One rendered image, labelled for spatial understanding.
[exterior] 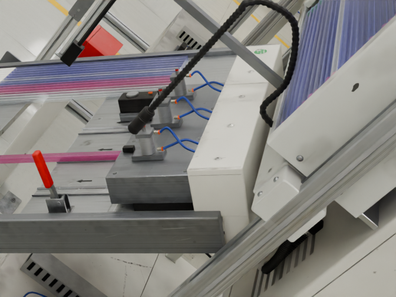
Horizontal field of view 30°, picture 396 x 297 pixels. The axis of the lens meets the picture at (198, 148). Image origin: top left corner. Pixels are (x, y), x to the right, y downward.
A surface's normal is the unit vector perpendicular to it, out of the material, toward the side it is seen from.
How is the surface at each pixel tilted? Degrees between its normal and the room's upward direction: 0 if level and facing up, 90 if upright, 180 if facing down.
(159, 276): 0
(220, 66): 47
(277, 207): 90
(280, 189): 90
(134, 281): 0
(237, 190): 90
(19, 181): 0
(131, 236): 90
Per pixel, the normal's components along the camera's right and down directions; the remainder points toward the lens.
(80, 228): -0.21, 0.47
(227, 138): -0.14, -0.88
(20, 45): 0.61, -0.62
